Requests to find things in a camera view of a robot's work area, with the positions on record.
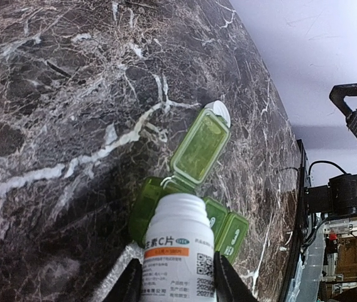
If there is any white pill bottle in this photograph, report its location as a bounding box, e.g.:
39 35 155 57
140 193 215 301

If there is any green weekly pill organizer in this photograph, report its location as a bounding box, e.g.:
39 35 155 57
128 108 249 263

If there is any white pill bottle cap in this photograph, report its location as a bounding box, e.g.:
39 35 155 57
204 100 231 128

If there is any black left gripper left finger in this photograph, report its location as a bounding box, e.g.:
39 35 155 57
103 259 142 302

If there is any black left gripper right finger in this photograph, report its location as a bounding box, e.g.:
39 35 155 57
214 252 257 302

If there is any black front table rail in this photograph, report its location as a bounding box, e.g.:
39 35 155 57
278 139 308 301

